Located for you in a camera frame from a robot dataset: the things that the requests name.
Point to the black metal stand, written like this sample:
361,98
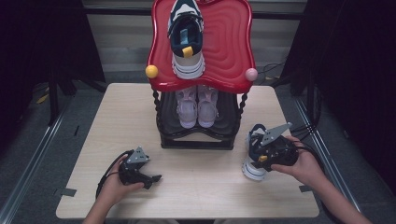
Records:
54,93

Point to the navy and white sneaker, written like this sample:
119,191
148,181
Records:
186,46
253,171

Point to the person's right hand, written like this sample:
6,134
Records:
308,171

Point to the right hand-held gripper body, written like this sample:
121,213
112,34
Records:
280,152

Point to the person's left hand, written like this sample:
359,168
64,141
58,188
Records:
116,189

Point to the yellow tape strip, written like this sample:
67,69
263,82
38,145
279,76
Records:
43,98

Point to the purple jelly sandal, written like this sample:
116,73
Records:
208,109
186,109

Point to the red and black shoe rack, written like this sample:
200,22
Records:
227,46

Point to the black tape strip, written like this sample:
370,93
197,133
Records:
76,130

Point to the grey tape strip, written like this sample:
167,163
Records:
305,188
68,192

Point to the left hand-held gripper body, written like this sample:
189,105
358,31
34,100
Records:
134,174

